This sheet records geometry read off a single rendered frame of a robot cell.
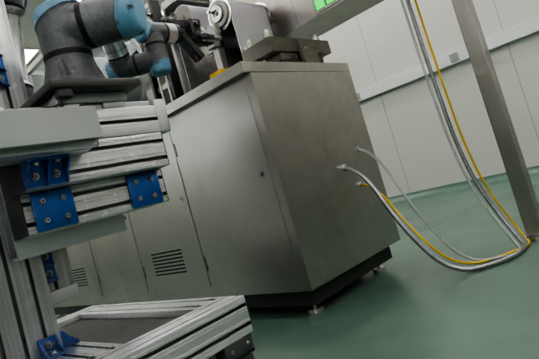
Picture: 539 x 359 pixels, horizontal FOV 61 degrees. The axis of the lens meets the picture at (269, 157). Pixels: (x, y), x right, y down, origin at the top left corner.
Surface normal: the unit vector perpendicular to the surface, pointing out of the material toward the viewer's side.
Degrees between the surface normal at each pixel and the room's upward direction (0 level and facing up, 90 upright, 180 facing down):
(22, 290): 90
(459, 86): 90
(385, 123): 90
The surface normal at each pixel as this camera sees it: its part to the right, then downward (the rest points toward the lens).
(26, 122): 0.70, -0.25
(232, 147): -0.67, 0.14
